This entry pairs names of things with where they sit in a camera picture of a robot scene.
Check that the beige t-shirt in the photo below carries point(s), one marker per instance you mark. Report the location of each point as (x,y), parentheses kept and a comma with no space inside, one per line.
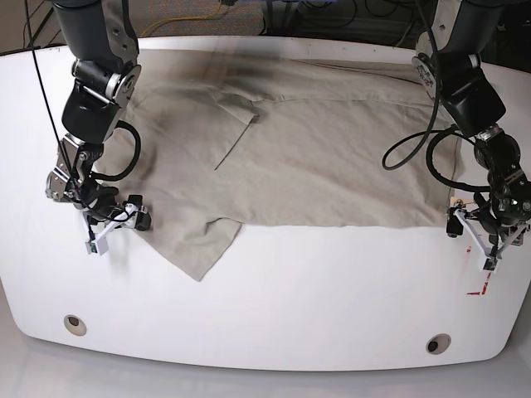
(229,141)

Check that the red tape rectangle marking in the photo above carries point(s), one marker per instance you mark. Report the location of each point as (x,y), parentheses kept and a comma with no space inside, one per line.
(479,269)

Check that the left table grommet hole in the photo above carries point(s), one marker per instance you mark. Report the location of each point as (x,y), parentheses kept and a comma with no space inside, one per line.
(75,325)

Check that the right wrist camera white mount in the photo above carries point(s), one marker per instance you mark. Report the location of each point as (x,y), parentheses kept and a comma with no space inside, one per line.
(99,228)

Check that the right table grommet hole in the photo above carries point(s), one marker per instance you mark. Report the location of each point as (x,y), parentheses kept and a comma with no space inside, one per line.
(438,344)

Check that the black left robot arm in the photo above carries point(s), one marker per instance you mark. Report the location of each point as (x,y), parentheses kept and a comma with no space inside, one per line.
(448,62)

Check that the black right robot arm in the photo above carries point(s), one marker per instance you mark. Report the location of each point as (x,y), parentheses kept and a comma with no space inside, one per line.
(106,69)

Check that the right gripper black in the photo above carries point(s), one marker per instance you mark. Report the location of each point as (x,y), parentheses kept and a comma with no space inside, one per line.
(138,217)

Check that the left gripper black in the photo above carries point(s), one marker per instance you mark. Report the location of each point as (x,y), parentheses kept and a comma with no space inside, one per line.
(453,226)

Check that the table grommet hole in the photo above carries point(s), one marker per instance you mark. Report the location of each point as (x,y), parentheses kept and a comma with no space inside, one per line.
(438,344)
(75,325)

